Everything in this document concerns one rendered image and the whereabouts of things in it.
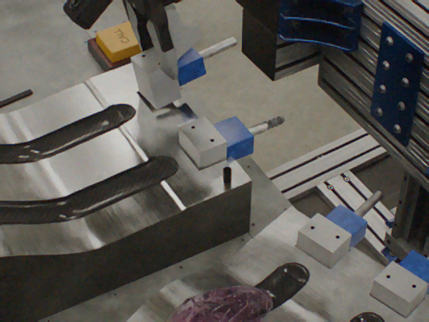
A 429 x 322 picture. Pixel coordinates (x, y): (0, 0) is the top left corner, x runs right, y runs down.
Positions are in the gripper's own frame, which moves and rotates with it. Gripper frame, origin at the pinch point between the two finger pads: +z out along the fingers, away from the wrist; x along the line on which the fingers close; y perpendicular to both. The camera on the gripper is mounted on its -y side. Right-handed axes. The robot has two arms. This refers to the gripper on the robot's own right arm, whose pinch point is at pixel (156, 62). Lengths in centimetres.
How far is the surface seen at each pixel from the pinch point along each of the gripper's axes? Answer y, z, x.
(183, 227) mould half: -7.7, 10.0, -16.9
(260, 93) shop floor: 58, 91, 93
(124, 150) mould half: -8.6, 5.5, -5.6
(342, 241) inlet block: 5.4, 11.3, -29.5
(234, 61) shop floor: 59, 89, 109
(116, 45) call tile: 1.6, 8.4, 20.0
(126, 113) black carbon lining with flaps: -5.4, 5.2, 0.2
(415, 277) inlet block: 9.2, 13.1, -38.0
